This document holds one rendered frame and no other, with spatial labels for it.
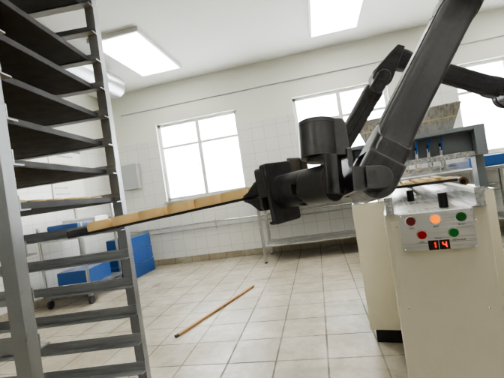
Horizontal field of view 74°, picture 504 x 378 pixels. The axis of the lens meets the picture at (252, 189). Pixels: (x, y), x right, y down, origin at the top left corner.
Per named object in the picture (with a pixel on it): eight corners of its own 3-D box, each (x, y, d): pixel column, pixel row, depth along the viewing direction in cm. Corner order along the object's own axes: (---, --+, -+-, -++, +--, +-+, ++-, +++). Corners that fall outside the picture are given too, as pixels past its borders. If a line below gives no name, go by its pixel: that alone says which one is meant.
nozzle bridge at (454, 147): (355, 200, 230) (348, 151, 231) (478, 185, 203) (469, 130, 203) (350, 205, 200) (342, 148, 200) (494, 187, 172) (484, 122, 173)
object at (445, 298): (406, 344, 193) (382, 190, 194) (476, 346, 180) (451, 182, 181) (415, 432, 128) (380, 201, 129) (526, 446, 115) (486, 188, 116)
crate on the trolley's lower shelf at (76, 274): (84, 277, 452) (82, 263, 452) (112, 274, 450) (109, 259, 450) (58, 290, 396) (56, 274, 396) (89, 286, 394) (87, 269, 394)
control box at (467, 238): (403, 250, 127) (397, 214, 127) (476, 245, 118) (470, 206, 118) (403, 252, 124) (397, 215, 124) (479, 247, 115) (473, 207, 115)
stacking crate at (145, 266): (133, 271, 549) (132, 259, 549) (155, 268, 539) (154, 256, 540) (110, 282, 490) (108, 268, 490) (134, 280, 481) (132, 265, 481)
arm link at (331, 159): (328, 199, 46) (352, 201, 49) (325, 151, 47) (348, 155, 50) (292, 205, 51) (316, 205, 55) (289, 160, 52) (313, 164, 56)
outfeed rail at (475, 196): (421, 184, 300) (420, 177, 300) (425, 184, 298) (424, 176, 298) (476, 207, 114) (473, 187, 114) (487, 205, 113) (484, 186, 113)
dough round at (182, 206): (182, 212, 65) (180, 202, 65) (163, 216, 67) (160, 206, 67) (197, 208, 69) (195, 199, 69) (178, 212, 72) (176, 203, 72)
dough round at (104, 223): (116, 226, 72) (114, 217, 72) (110, 228, 67) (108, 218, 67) (92, 232, 71) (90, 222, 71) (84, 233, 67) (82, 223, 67)
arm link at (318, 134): (395, 188, 46) (373, 196, 54) (387, 108, 47) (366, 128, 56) (308, 192, 46) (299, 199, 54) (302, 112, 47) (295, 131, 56)
